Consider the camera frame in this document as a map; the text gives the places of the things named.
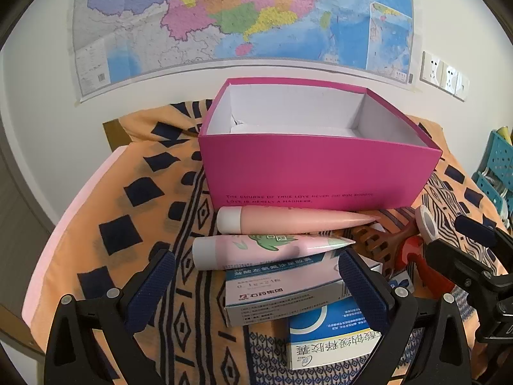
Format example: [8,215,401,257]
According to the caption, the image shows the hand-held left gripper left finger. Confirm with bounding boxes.
[44,249,179,385]

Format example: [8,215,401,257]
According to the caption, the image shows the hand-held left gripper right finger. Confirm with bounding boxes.
[339,246,474,385]

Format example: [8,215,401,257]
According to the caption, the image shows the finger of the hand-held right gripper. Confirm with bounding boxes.
[425,240,513,289]
[455,214,513,249]

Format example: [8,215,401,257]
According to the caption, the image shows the blue and white medicine box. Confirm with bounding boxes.
[286,297,385,371]

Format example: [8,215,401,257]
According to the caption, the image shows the pink and white medicine box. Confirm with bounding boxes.
[223,254,383,327]

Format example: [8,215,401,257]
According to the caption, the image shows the plain pink tube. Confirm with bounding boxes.
[217,205,381,235]

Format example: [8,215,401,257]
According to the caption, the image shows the pink cardboard box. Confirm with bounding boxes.
[198,78,443,212]

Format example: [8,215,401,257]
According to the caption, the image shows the beige tape roll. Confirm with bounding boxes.
[415,204,442,245]

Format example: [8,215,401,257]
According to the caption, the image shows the brown comb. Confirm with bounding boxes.
[350,220,419,279]

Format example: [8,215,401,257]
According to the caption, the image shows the blue plastic rack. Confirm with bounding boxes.
[471,128,513,225]

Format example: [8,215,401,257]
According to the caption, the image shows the pink tube with green print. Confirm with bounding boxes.
[192,233,357,270]

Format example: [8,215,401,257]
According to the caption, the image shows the orange patterned blanket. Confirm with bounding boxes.
[48,100,513,385]

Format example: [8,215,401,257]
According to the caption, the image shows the pink mattress pad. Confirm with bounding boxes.
[22,146,129,329]

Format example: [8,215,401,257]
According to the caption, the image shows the brown wooden board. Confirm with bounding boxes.
[103,118,131,153]

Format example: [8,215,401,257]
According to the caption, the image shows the white wall socket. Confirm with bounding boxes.
[455,73,470,103]
[439,62,459,91]
[420,51,442,87]

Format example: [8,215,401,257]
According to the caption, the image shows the colourful wall map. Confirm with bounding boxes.
[72,0,421,107]

